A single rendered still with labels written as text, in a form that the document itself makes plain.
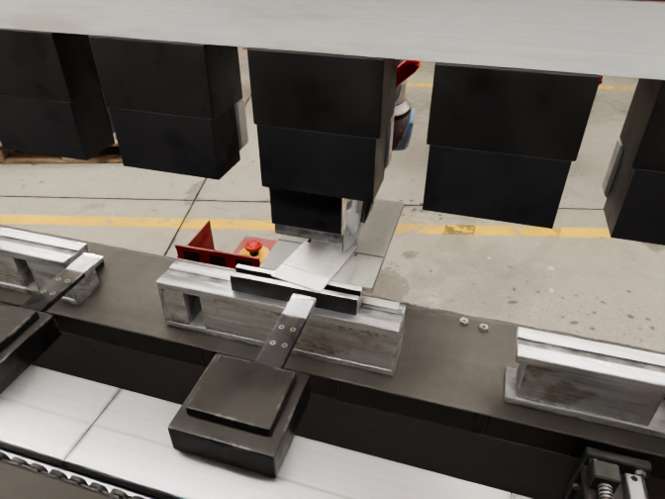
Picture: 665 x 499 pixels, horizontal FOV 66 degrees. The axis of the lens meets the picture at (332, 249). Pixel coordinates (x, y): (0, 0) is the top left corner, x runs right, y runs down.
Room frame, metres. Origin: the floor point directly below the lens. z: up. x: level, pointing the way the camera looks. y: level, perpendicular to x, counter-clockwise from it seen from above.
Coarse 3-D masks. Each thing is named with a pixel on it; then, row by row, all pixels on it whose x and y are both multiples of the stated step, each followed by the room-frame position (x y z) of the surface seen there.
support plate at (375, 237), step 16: (384, 208) 0.81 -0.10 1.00; (400, 208) 0.81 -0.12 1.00; (368, 224) 0.76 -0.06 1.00; (384, 224) 0.76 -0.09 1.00; (288, 240) 0.71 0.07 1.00; (304, 240) 0.71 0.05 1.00; (368, 240) 0.71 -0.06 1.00; (384, 240) 0.71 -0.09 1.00; (272, 256) 0.66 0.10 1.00; (288, 256) 0.66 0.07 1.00; (352, 256) 0.66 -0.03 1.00; (368, 256) 0.66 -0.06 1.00; (384, 256) 0.67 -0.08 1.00; (336, 272) 0.62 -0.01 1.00; (352, 272) 0.62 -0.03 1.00; (368, 272) 0.62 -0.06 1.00; (368, 288) 0.59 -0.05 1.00
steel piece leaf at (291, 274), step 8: (280, 272) 0.62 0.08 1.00; (288, 272) 0.62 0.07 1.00; (296, 272) 0.62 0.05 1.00; (304, 272) 0.62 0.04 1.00; (288, 280) 0.60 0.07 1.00; (296, 280) 0.60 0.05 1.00; (304, 280) 0.60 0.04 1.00; (312, 280) 0.60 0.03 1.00; (320, 280) 0.60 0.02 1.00; (328, 280) 0.60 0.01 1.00; (312, 288) 0.58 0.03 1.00; (320, 288) 0.58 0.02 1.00
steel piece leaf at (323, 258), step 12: (312, 240) 0.71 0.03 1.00; (300, 252) 0.67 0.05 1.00; (312, 252) 0.67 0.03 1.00; (324, 252) 0.67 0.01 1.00; (336, 252) 0.67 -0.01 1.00; (348, 252) 0.67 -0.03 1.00; (288, 264) 0.64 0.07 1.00; (300, 264) 0.64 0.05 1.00; (312, 264) 0.64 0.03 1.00; (324, 264) 0.64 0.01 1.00; (336, 264) 0.64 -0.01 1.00; (324, 276) 0.61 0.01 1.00
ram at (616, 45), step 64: (0, 0) 0.66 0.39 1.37; (64, 0) 0.63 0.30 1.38; (128, 0) 0.61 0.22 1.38; (192, 0) 0.59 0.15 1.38; (256, 0) 0.57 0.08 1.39; (320, 0) 0.55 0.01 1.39; (384, 0) 0.53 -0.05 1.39; (448, 0) 0.51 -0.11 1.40; (512, 0) 0.49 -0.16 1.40; (576, 0) 0.48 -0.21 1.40; (640, 0) 0.47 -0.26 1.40; (512, 64) 0.49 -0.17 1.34; (576, 64) 0.48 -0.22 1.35; (640, 64) 0.46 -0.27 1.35
